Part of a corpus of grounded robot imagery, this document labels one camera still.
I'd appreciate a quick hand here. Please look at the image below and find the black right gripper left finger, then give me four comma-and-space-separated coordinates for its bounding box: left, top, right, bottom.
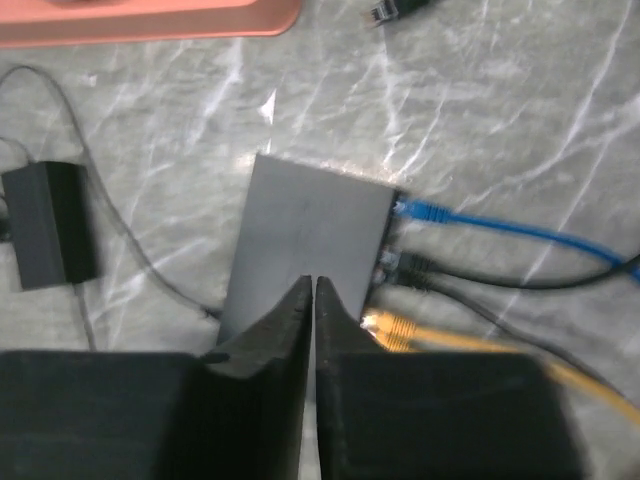
1, 276, 312, 479

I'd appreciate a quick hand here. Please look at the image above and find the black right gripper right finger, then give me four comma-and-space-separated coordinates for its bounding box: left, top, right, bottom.
315, 277, 585, 479

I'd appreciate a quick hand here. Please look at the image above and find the black network switch box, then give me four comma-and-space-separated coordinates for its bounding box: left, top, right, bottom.
216, 152, 401, 346

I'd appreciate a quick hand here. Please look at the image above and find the blue ethernet cable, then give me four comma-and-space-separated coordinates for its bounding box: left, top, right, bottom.
394, 197, 640, 281

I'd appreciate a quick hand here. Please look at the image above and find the black power adapter brick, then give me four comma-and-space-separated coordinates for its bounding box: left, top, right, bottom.
1, 161, 100, 291

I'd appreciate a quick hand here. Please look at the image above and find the pink plastic tray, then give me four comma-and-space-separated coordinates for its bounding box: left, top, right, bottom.
1, 0, 302, 47

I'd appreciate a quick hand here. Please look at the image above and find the yellow ethernet cable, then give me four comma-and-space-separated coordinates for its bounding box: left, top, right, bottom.
362, 308, 640, 426

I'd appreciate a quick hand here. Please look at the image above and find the thin black power cord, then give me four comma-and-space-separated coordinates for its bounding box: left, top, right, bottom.
0, 64, 221, 351

